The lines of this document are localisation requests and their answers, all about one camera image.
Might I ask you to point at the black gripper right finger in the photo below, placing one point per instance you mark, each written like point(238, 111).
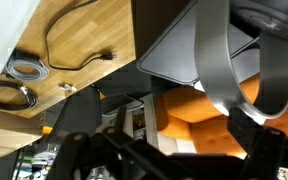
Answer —
point(244, 130)

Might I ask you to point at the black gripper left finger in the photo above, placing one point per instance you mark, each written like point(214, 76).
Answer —
point(120, 119)

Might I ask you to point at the black coffee machine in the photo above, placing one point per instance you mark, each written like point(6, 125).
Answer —
point(236, 50)

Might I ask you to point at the small metal connector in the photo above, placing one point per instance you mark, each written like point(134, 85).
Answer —
point(67, 87)

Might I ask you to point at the orange sofa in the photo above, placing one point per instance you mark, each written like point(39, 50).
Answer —
point(185, 113)

